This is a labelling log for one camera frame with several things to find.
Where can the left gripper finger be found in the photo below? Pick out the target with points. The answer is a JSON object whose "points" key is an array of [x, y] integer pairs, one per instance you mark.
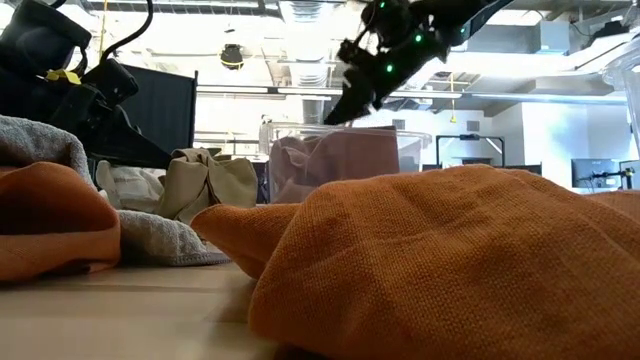
{"points": [[130, 147]]}

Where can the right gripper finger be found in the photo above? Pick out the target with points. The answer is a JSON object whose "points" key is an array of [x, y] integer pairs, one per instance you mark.
{"points": [[362, 92]]}

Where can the linear ceiling light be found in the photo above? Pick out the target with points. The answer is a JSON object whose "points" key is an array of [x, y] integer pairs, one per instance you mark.
{"points": [[240, 90]]}

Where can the gray rectangular ceiling duct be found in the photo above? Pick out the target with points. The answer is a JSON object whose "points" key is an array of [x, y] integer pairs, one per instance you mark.
{"points": [[520, 37]]}

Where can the tan towel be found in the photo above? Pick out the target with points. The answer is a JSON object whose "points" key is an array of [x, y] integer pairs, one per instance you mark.
{"points": [[210, 180]]}

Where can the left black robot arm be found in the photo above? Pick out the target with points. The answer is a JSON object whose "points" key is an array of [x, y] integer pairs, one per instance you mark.
{"points": [[35, 40]]}

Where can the white towel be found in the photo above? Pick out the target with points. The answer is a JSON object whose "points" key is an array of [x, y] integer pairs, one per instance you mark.
{"points": [[130, 185]]}

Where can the ribbed silver ceiling duct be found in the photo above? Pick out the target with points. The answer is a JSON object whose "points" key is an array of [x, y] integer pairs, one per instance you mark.
{"points": [[309, 75]]}

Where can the pink towel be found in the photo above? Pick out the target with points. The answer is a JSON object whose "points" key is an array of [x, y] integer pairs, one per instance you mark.
{"points": [[340, 160]]}

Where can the light gray waffle towel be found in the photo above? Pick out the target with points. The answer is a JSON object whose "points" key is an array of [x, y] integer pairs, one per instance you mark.
{"points": [[160, 240]]}

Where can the yellow tag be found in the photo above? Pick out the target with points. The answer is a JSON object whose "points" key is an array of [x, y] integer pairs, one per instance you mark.
{"points": [[62, 76]]}

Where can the orange towel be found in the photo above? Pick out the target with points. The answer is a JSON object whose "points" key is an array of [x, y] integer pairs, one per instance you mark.
{"points": [[50, 210], [425, 260]]}

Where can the black metal frame stand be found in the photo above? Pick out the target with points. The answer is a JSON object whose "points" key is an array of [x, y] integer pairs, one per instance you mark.
{"points": [[470, 137]]}

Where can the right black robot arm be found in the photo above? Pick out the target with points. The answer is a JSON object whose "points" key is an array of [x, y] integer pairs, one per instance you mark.
{"points": [[475, 15]]}

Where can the black partition panel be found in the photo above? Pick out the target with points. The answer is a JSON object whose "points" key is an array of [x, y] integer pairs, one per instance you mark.
{"points": [[160, 110]]}

